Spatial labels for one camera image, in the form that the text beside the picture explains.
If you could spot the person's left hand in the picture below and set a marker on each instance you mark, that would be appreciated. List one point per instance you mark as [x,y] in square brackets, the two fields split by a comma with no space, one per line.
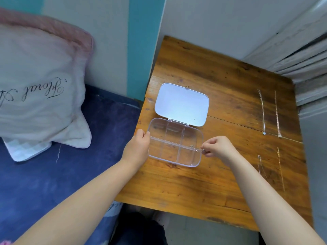
[135,149]

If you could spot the person's right hand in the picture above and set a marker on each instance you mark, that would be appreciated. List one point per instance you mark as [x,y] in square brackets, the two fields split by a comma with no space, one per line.
[222,149]

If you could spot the person's left thumb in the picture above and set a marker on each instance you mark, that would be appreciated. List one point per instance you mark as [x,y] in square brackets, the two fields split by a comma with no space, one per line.
[147,136]

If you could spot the person's right thumb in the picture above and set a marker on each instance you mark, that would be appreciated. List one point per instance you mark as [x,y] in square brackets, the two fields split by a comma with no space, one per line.
[208,151]

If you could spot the clear plastic compartment box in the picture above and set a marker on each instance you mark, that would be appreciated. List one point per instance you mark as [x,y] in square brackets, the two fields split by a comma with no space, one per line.
[176,153]

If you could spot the person's right forearm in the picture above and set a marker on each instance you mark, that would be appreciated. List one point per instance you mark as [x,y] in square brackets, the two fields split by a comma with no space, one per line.
[265,201]

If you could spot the person's left forearm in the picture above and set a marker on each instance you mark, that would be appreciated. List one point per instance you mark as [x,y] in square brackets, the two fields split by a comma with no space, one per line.
[84,204]

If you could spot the blue bed sheet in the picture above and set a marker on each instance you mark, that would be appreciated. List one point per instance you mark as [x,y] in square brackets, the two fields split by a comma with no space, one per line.
[76,160]

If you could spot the white loose thread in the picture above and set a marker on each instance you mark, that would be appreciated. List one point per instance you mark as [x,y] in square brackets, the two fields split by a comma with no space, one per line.
[58,153]

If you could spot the person's dark trousers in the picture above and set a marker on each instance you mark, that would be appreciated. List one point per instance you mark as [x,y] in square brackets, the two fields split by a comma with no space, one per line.
[138,230]

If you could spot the white pillow with pink edge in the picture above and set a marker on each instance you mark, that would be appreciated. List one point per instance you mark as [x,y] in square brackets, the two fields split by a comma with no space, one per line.
[38,86]

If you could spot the white checked pillow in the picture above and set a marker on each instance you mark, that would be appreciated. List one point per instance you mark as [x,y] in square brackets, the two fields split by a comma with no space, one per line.
[25,150]

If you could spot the white window shutters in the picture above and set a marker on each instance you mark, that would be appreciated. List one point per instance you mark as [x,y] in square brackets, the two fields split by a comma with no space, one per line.
[301,50]

